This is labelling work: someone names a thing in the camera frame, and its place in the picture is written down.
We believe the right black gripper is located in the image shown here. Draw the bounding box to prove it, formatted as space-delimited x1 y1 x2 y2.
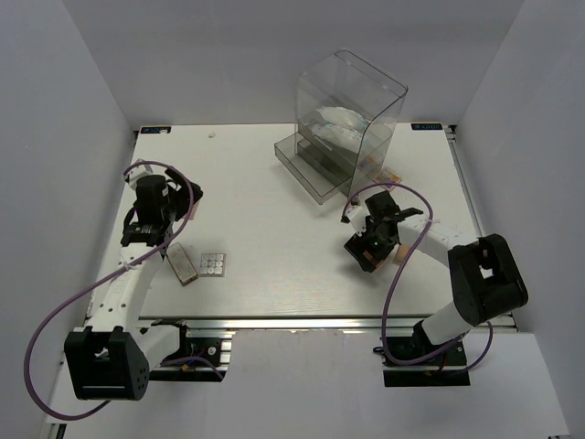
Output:
345 221 396 273

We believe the brown compact box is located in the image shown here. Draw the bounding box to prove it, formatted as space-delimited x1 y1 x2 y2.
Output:
166 242 199 286

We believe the colorful eyeshadow palette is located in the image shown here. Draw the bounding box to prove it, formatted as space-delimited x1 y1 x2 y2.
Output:
367 166 402 183

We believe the white cotton pad pack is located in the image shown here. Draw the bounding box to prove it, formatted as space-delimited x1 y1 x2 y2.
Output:
316 106 368 132

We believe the clear acrylic makeup organizer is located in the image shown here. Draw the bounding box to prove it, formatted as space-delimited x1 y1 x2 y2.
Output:
274 49 408 204

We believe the pink eyeshadow palette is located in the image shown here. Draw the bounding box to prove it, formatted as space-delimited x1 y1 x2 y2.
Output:
361 248 392 273

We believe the white blue tube pouch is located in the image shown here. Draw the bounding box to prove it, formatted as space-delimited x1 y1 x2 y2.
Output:
312 124 362 149

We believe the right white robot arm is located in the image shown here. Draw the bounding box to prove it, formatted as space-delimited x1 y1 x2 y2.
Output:
341 191 528 366

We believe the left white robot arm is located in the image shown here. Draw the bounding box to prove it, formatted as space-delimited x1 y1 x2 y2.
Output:
64 163 203 401

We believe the beige foundation bottle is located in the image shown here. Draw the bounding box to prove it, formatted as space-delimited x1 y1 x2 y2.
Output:
393 245 410 265

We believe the silver nine-pan palette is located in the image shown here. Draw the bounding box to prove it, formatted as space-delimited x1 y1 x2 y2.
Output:
199 252 227 277

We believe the left blue table label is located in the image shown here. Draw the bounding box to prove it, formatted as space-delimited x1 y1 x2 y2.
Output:
139 126 172 134

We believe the blue table label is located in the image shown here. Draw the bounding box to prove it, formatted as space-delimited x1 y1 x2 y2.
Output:
410 123 443 131
139 126 172 134

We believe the right blue table label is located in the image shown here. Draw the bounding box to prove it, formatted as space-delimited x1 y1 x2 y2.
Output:
410 123 443 131

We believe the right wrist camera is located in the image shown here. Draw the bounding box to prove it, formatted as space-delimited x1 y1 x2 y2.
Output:
341 203 368 230

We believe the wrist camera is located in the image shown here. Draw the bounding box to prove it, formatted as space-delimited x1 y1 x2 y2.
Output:
341 203 368 230
123 165 154 190

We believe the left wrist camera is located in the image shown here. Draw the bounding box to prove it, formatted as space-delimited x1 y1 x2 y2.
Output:
123 165 154 190

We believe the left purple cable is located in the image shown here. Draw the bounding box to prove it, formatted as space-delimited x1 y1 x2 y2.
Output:
23 159 197 421

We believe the aluminium front rail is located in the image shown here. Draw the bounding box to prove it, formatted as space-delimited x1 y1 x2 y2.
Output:
157 315 435 333

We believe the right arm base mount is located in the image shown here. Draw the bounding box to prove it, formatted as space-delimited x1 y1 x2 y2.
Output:
372 341 471 388

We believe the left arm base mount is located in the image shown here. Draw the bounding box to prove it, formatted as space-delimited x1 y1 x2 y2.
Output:
149 321 229 383

